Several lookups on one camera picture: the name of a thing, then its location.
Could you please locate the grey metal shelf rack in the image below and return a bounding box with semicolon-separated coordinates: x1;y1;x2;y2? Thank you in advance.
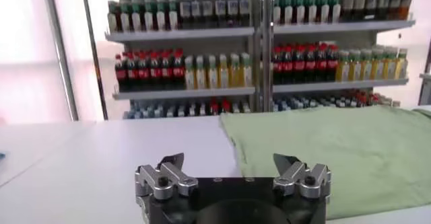
99;0;262;120
261;0;417;112

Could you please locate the light green shirt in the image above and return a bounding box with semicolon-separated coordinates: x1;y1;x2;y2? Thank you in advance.
219;106;431;220

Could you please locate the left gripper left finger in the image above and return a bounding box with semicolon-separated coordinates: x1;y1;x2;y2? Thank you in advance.
134;153;199;201

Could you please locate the yellow juice bottle green label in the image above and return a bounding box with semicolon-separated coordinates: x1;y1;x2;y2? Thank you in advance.
371;48;385;81
383;47;397;80
195;54;207;90
207;54;219;89
394;47;409;80
348;49;362;81
184;55;196;90
360;48;373;81
230;53;241;88
240;52;253;87
336;50;350;82
218;54;230;89

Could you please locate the white cap beige label bottle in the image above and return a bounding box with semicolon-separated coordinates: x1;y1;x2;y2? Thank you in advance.
341;0;354;22
354;0;367;21

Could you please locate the silver slanted frame pole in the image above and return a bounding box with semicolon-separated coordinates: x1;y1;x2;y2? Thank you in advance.
40;0;79;122

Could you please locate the black slanted frame bar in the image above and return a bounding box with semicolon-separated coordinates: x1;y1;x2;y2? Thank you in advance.
78;0;109;121
417;38;431;106

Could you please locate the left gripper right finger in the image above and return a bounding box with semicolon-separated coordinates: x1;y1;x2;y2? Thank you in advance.
272;153;333;200

